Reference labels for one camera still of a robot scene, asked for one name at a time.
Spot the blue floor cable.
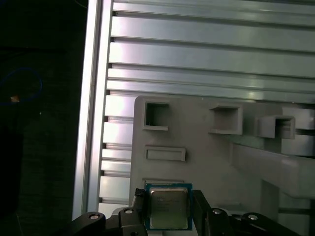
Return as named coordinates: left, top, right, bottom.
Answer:
left=0, top=67, right=44, bottom=106

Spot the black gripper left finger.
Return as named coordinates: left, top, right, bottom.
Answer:
left=71, top=188, right=151, bottom=236

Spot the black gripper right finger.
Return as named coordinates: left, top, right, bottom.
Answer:
left=191, top=189, right=296, bottom=236

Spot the grey parts rack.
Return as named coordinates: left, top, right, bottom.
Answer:
left=127, top=95, right=315, bottom=236

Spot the silver CPU chip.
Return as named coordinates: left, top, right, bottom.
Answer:
left=144, top=182, right=194, bottom=232

